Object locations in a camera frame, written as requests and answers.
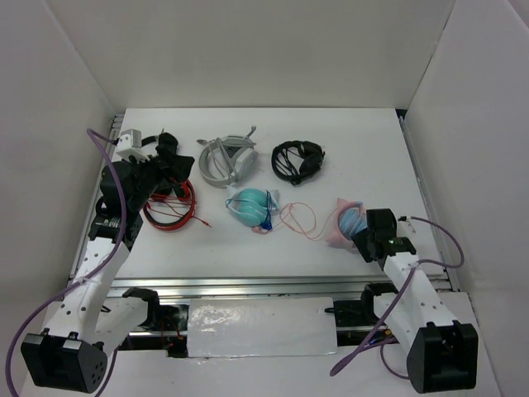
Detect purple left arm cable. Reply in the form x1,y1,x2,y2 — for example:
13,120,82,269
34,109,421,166
6,128,137,397

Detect pink and blue cat-ear headphones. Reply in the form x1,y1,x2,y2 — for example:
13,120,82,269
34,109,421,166
252,197,369,251

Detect aluminium front rail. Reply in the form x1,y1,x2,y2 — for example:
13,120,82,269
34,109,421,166
107,275,389,303

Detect grey gaming headset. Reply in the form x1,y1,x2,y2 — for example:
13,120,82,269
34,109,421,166
197,125,259,188

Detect aluminium left side rail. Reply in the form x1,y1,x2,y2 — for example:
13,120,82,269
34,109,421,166
64,113,125,287

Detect black on-ear headphones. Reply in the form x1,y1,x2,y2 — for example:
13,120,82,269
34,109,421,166
141,132,179,161

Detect silver foil cover plate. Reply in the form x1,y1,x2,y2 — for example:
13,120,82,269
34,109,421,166
187,297,338,358

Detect small black headphones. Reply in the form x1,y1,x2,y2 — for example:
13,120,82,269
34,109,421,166
271,141,325,186

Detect aluminium right side rail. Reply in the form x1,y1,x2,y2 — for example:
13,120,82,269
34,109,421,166
398,115,461,292

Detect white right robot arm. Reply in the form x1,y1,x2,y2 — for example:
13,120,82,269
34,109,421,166
354,208,479,394

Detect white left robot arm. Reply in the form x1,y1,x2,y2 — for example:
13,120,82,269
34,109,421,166
21,148,194,394

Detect teal cat-ear headphones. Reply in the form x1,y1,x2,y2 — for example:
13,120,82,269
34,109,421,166
225,186,280,232

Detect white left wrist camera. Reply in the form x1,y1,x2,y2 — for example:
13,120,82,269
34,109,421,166
115,129,149,162

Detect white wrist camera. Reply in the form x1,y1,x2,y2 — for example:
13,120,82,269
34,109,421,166
115,129,149,162
398,215,416,234

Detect red and black headphones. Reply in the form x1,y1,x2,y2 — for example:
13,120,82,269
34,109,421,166
142,180,211,232

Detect aluminium rail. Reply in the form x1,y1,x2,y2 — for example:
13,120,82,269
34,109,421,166
398,115,461,292
64,113,125,287
107,275,389,303

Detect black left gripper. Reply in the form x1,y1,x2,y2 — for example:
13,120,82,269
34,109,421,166
124,145,194,212

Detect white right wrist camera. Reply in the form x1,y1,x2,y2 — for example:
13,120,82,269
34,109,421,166
398,215,416,234

